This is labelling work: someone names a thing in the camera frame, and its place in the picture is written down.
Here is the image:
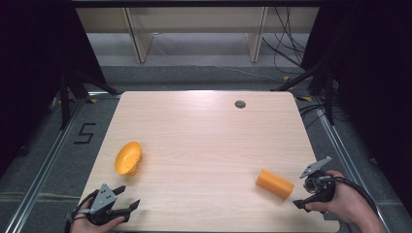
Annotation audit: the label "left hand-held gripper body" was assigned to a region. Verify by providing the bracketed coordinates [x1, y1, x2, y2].
[85, 183, 131, 226]

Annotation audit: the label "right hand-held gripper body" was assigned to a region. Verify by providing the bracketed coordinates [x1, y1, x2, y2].
[298, 156, 337, 206]

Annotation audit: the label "yellow perforated bowl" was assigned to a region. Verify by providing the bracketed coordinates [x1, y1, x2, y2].
[114, 141, 144, 178]

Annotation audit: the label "orange cylinder block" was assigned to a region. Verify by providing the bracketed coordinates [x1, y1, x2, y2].
[255, 168, 295, 201]

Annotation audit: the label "person's right hand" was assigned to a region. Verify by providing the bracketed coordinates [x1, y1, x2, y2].
[304, 170, 368, 225]

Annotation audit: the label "person's left hand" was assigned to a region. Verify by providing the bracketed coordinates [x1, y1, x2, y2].
[69, 197, 126, 233]

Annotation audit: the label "black metal stand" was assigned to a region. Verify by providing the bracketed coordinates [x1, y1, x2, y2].
[58, 68, 121, 131]
[271, 60, 338, 126]

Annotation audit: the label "dark curtain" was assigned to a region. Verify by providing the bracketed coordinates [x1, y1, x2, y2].
[300, 0, 412, 216]
[0, 0, 107, 179]

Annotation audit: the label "beige wooden desk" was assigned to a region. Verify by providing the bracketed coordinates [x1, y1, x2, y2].
[75, 7, 321, 64]

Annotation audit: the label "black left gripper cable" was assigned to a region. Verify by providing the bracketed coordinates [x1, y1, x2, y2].
[63, 189, 100, 233]

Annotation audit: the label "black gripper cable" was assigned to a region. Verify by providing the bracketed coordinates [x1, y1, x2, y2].
[63, 189, 100, 233]
[319, 176, 383, 216]

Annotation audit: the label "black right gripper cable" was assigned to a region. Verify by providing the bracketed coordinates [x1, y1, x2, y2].
[319, 176, 383, 216]

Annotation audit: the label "black floor cables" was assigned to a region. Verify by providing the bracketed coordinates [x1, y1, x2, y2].
[298, 102, 328, 129]

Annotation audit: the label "thin white floor cable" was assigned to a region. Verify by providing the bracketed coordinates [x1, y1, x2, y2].
[212, 64, 284, 83]

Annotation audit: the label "bundle of black cables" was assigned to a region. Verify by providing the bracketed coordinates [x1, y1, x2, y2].
[261, 7, 308, 75]

